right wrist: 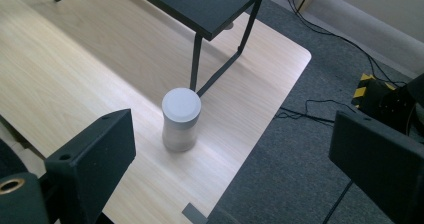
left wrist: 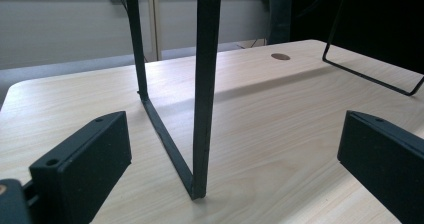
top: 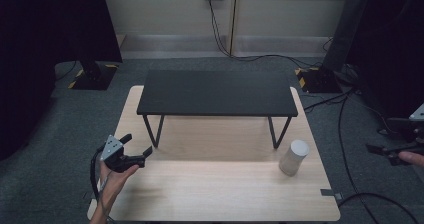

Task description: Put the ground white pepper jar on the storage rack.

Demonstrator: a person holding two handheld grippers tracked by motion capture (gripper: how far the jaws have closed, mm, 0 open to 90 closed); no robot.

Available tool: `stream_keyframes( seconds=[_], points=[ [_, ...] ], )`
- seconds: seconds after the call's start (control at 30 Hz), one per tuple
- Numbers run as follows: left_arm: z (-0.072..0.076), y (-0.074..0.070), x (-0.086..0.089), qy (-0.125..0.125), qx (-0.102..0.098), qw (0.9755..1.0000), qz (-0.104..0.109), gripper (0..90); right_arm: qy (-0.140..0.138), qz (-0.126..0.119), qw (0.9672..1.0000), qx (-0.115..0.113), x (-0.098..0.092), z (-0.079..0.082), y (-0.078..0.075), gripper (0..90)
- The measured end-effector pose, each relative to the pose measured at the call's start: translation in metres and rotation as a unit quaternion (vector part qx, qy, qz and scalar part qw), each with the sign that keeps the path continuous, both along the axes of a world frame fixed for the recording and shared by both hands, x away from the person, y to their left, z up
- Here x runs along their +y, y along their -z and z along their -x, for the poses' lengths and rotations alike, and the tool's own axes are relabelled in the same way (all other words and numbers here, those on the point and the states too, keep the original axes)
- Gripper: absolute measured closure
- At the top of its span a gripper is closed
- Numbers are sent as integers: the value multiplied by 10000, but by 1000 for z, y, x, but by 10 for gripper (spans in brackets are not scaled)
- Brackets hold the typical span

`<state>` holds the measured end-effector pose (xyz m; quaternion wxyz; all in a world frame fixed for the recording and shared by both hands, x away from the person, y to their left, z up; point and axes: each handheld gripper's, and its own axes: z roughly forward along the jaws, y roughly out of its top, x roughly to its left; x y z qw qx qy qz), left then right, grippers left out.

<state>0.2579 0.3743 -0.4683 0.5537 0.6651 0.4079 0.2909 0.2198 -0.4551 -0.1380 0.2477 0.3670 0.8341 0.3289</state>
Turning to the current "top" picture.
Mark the black wall socket cable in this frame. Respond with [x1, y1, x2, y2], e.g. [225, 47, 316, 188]
[206, 0, 325, 70]

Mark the person's right hand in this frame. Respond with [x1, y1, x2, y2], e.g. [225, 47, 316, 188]
[397, 150, 424, 169]

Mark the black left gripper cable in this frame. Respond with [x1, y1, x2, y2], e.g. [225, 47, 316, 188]
[89, 145, 105, 202]

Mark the person's left hand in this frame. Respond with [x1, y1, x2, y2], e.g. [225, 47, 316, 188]
[98, 159, 141, 206]

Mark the grey tape strip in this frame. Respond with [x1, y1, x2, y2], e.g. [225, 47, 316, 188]
[319, 188, 344, 202]

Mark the black hazard-striped stand base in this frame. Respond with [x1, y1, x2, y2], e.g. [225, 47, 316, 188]
[294, 65, 344, 95]
[67, 60, 120, 92]

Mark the grey padded stand post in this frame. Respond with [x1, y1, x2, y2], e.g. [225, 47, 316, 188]
[321, 0, 371, 74]

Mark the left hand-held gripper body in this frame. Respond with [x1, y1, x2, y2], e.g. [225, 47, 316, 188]
[99, 134, 147, 174]

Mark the black floor cable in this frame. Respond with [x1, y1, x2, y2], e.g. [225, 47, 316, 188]
[302, 87, 355, 113]
[335, 191, 420, 224]
[337, 95, 382, 224]

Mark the black riser shelf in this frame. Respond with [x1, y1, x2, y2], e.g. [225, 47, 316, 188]
[136, 69, 300, 150]

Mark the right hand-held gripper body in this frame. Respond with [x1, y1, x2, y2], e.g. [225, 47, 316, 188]
[386, 103, 424, 144]

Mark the black curtain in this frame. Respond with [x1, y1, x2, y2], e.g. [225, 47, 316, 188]
[0, 0, 123, 162]
[345, 0, 424, 120]

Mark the white cylindrical cup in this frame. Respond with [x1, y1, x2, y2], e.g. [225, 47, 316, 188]
[278, 138, 311, 178]

